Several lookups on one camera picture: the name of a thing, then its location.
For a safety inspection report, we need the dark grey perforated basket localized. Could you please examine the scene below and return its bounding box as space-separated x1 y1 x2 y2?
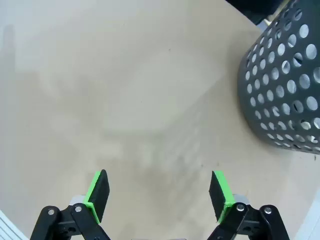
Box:
237 0 320 155

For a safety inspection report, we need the white slotted base plate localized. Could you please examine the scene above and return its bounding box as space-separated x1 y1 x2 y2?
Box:
0 209 29 240

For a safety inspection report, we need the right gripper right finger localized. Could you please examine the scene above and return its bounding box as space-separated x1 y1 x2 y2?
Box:
206 170 291 240

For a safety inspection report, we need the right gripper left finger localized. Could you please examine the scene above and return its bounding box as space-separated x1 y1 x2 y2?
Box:
29 169 112 240

